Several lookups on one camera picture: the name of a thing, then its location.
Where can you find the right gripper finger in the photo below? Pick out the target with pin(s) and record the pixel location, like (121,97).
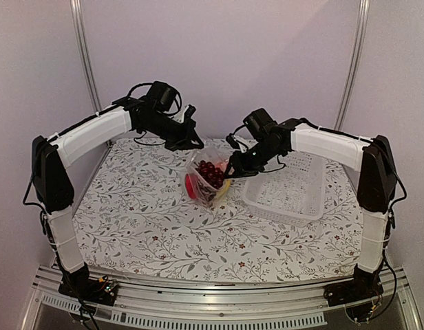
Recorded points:
(243,174)
(229,170)

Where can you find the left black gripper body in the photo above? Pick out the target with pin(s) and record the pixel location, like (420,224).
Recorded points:
(172,133)

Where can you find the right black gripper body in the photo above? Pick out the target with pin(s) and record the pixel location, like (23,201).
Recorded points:
(255,161)

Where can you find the dark red grapes bunch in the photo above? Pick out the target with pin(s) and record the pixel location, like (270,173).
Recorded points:
(212,180)

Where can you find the clear zip top bag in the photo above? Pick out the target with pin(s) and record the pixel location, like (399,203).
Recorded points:
(210,153)

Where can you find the yellow lemon back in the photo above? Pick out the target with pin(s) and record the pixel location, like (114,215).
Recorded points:
(224,189)

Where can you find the red bell pepper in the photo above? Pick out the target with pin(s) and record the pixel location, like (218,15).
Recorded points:
(190,181)

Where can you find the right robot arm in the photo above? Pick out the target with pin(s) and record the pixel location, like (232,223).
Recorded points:
(371,157)

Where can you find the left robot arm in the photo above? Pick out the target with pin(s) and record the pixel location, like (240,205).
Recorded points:
(51,157)

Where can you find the white plastic basket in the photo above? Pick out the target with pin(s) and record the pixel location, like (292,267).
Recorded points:
(293,195)

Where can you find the floral tablecloth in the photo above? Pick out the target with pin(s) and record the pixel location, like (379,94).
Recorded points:
(136,218)

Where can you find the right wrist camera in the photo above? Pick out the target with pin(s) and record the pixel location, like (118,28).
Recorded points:
(259,123)

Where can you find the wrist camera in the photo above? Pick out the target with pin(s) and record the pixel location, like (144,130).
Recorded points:
(259,123)
(161,96)

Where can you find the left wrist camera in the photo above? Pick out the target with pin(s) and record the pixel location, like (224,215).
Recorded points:
(161,96)

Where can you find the aluminium front rail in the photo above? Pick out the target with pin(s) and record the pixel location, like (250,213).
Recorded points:
(148,302)

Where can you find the right aluminium post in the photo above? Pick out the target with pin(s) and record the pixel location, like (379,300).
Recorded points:
(359,38)

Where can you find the aluminium post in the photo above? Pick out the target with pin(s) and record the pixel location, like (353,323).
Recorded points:
(79,28)
(359,38)

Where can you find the left aluminium post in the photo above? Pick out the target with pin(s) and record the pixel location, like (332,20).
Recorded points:
(79,28)

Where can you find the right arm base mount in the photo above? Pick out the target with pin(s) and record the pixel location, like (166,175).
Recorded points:
(361,298)

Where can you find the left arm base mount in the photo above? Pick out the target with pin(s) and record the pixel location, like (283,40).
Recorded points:
(102,291)

